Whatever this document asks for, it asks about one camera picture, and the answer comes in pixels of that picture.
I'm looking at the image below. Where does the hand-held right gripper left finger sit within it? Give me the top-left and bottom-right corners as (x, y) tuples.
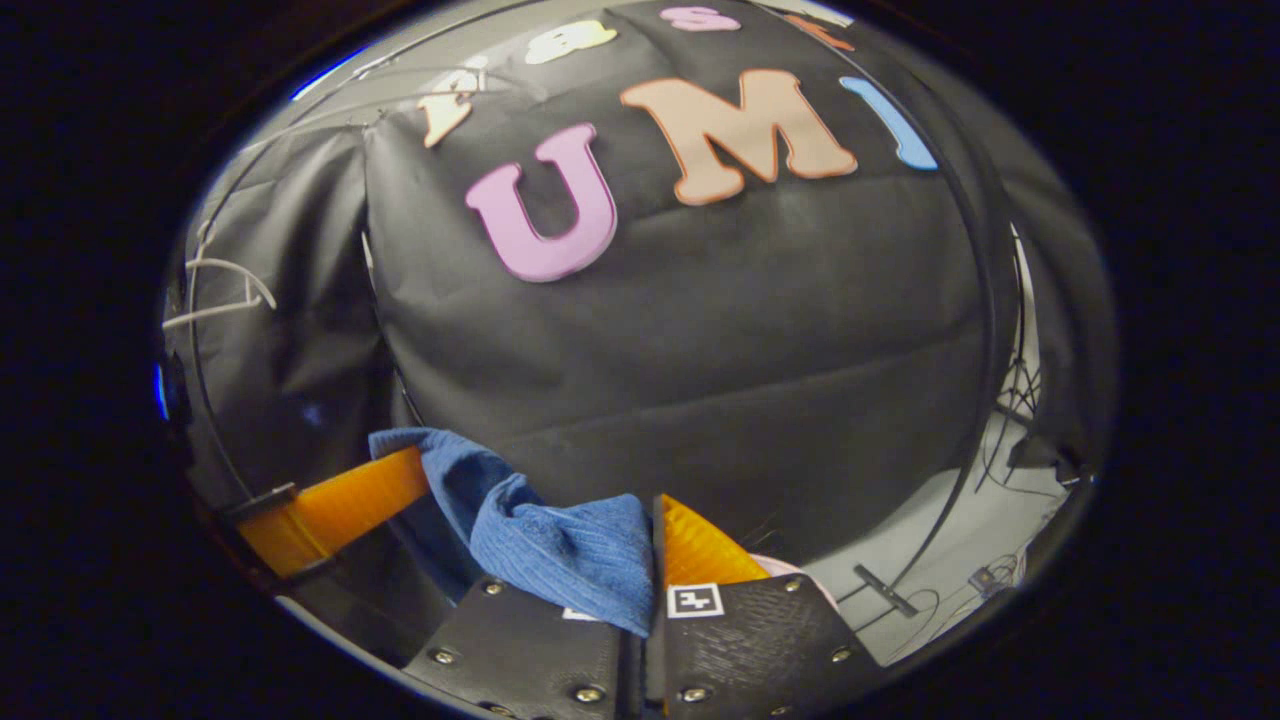
(405, 575), (643, 720)

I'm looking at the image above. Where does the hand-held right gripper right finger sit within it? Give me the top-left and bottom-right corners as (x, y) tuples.
(645, 493), (881, 720)

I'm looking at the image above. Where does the blue corduroy jacket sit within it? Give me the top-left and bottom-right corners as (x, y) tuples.
(368, 427), (656, 638)

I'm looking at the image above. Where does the black clothes rack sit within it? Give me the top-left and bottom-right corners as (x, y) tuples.
(180, 0), (1021, 618)

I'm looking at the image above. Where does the white clothes hanger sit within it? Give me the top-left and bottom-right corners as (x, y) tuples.
(163, 258), (278, 331)

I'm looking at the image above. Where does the black cable bundle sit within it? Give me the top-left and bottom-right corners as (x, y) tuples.
(970, 350), (1071, 606)

